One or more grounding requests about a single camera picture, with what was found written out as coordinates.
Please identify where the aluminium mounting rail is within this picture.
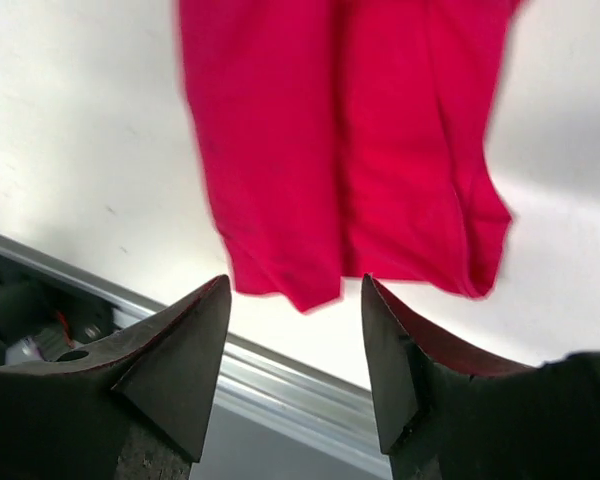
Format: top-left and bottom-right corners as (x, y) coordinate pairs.
(0, 225), (394, 480)

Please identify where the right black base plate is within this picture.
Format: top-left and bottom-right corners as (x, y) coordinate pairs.
(0, 255), (115, 366)

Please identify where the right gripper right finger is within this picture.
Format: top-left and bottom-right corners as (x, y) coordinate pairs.
(361, 277), (600, 479)

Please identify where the crimson red t shirt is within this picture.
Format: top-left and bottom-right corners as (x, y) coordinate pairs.
(177, 1), (520, 312)

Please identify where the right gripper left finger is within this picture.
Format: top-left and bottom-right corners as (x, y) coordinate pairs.
(0, 275), (231, 479)

